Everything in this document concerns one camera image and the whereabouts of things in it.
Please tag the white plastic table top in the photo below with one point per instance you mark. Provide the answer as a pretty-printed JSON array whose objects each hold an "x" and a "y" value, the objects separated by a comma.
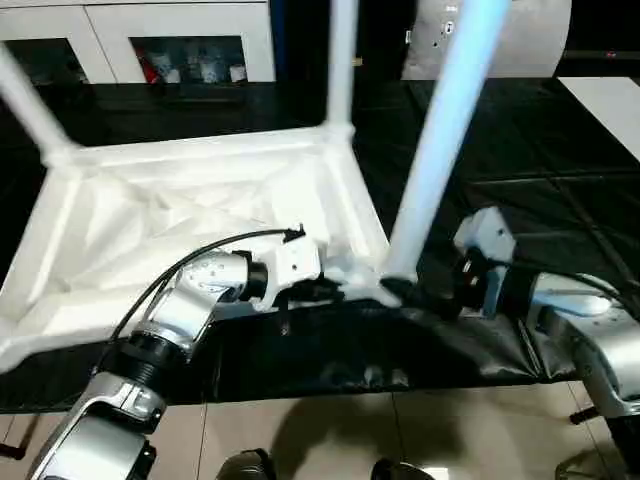
[{"x": 150, "y": 210}]

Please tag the dark right robot foot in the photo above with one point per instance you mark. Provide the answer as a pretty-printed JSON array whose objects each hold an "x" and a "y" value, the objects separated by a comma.
[{"x": 403, "y": 470}]

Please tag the dark robot foot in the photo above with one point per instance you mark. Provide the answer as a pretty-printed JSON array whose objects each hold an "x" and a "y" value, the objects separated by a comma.
[
  {"x": 247, "y": 467},
  {"x": 403, "y": 470}
]

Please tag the white flat board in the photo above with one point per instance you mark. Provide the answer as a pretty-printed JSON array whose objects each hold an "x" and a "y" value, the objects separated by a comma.
[{"x": 610, "y": 110}]

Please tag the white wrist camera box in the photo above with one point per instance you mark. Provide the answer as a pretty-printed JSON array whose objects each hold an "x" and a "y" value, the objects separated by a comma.
[
  {"x": 292, "y": 265},
  {"x": 485, "y": 235}
]

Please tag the light grey cushion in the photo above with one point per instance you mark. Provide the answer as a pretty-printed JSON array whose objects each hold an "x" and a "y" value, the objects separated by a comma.
[{"x": 530, "y": 40}]

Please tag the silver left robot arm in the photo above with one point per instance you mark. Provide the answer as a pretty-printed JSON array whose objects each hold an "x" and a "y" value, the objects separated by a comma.
[{"x": 190, "y": 300}]

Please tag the white glass-door cabinet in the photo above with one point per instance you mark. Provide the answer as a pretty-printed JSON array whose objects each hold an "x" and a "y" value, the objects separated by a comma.
[{"x": 100, "y": 30}]

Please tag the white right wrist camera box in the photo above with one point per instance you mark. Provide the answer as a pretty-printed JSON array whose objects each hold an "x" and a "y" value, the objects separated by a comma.
[{"x": 485, "y": 235}]

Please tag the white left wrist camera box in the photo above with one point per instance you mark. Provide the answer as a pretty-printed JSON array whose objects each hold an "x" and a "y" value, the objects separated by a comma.
[{"x": 292, "y": 265}]

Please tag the black stand leg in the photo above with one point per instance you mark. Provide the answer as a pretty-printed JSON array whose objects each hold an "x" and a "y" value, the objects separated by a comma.
[
  {"x": 12, "y": 450},
  {"x": 585, "y": 414}
]

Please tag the black cabinet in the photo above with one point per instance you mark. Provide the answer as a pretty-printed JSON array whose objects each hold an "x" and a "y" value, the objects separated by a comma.
[{"x": 300, "y": 40}]

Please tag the black work mat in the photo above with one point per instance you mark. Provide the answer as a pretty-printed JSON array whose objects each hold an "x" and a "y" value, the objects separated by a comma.
[{"x": 540, "y": 200}]

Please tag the white plastic table leg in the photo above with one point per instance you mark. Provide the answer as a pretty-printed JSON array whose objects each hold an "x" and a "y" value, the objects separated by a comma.
[
  {"x": 445, "y": 130},
  {"x": 30, "y": 105},
  {"x": 342, "y": 60}
]

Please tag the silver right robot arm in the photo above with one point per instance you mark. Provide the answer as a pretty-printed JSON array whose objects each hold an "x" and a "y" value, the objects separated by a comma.
[{"x": 590, "y": 330}]

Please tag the dark left robot foot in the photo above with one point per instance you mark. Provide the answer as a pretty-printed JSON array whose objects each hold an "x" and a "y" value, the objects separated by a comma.
[{"x": 247, "y": 467}]

